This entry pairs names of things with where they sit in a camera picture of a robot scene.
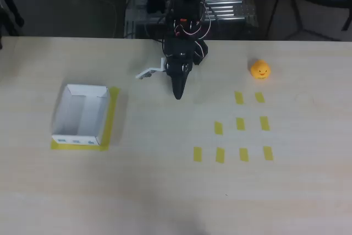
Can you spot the metal roller rack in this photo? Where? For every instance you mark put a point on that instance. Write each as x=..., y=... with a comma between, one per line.
x=228, y=1

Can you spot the short yellow tape mark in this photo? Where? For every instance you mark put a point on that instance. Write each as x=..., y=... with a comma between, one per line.
x=259, y=97
x=268, y=153
x=239, y=98

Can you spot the long yellow tape strip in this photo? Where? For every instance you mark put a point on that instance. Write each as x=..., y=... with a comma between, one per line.
x=79, y=148
x=112, y=108

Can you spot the yellow rubber duck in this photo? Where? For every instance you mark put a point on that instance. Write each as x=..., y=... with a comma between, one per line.
x=259, y=70

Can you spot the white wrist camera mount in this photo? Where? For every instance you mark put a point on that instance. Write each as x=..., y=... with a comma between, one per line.
x=149, y=71

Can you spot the white cardboard box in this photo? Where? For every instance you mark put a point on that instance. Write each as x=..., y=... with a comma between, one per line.
x=90, y=114

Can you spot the black chair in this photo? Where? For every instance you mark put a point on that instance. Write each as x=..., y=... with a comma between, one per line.
x=11, y=1

